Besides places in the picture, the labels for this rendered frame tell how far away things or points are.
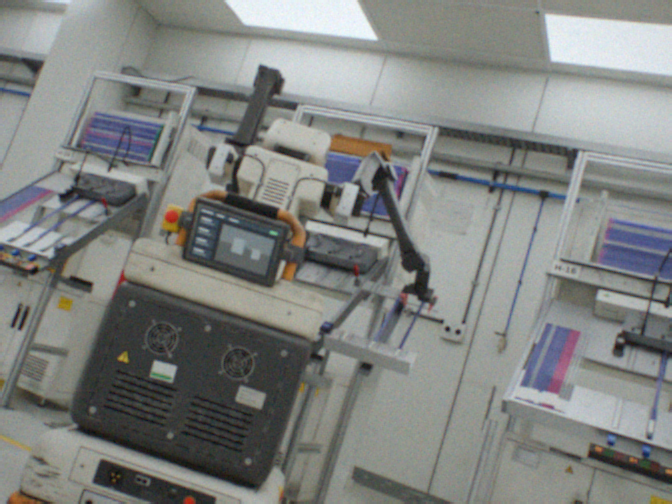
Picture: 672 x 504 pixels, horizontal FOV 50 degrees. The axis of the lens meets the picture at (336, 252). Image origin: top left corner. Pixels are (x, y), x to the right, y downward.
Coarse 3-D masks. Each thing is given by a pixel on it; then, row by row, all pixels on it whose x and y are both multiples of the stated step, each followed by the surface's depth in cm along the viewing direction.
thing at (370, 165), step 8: (376, 152) 286; (360, 160) 286; (368, 160) 278; (376, 160) 283; (360, 168) 272; (368, 168) 272; (376, 168) 281; (384, 168) 286; (360, 176) 260; (368, 176) 267; (376, 176) 288; (384, 176) 287; (360, 184) 250; (368, 184) 255; (368, 192) 251
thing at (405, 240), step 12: (384, 180) 286; (384, 192) 285; (384, 204) 284; (396, 204) 282; (396, 216) 280; (396, 228) 279; (408, 228) 282; (408, 240) 276; (408, 252) 278; (408, 264) 275
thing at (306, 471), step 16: (304, 384) 319; (336, 384) 318; (320, 400) 315; (336, 400) 323; (320, 416) 314; (336, 416) 328; (288, 432) 316; (304, 432) 314; (320, 432) 314; (304, 464) 310; (320, 464) 324; (288, 480) 311; (304, 480) 310; (288, 496) 309; (304, 496) 314
